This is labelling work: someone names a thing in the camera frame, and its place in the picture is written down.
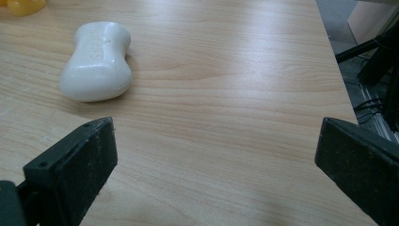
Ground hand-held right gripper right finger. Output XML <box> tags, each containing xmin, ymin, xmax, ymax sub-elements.
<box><xmin>314</xmin><ymin>117</ymin><xmax>399</xmax><ymax>226</ymax></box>

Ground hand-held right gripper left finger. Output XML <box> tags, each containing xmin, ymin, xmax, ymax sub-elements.
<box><xmin>17</xmin><ymin>116</ymin><xmax>119</xmax><ymax>226</ymax></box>

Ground white soap bar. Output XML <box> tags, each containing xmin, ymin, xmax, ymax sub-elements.
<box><xmin>59</xmin><ymin>21</ymin><xmax>134</xmax><ymax>103</ymax></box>

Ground black metal stand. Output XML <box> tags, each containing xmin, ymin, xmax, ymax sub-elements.
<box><xmin>334</xmin><ymin>22</ymin><xmax>399</xmax><ymax>133</ymax></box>

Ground beige cabinet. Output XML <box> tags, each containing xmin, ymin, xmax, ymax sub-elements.
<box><xmin>346</xmin><ymin>0</ymin><xmax>399</xmax><ymax>45</ymax></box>

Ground yellow plastic object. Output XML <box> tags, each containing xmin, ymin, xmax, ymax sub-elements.
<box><xmin>6</xmin><ymin>0</ymin><xmax>47</xmax><ymax>17</ymax></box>

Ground black cable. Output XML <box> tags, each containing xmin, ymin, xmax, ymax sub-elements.
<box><xmin>353</xmin><ymin>97</ymin><xmax>385</xmax><ymax>121</ymax></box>

